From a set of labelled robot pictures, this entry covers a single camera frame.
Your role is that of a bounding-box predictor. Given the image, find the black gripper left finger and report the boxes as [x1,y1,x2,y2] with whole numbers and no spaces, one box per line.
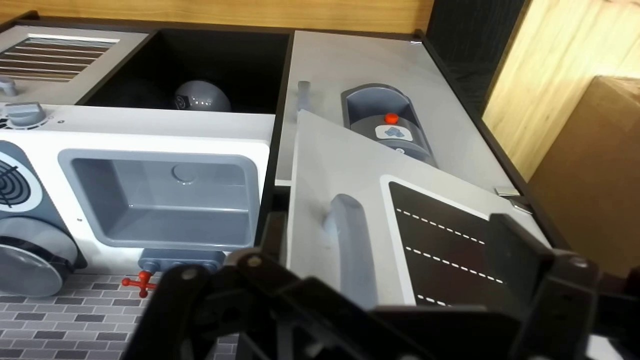
[124,210,430,360]

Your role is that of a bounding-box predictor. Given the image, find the grey plastic sink basin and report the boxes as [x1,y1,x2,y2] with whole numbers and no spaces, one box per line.
[56,147,263,253]

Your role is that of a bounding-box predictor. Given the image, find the grey lidded toy pot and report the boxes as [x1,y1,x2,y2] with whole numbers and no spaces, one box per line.
[0,215,86,303]

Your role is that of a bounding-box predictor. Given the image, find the grey stove knob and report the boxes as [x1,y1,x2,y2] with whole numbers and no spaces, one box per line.
[3,101,51,131]

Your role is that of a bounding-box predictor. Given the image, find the white notes cabinet door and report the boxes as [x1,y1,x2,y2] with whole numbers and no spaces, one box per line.
[285,108,556,316]

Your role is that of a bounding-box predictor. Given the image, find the white grille oven door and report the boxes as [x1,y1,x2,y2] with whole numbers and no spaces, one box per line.
[0,25,153,108]

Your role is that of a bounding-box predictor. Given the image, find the light wooden side table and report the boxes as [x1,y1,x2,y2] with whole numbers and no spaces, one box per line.
[480,0,640,183]

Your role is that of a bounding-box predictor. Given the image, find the black white toy kitchen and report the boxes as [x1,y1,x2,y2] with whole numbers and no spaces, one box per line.
[0,15,556,360]

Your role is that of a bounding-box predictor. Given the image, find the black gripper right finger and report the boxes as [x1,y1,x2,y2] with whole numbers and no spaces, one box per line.
[483,212,640,360]

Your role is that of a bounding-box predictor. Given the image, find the red tap handle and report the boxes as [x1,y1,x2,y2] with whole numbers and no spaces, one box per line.
[120,271,158,301]

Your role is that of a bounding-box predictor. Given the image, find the white dispenser fridge door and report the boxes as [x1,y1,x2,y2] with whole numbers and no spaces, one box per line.
[274,29,522,201]

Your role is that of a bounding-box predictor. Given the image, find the large brown cardboard box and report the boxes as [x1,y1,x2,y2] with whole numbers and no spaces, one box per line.
[525,75,640,281]

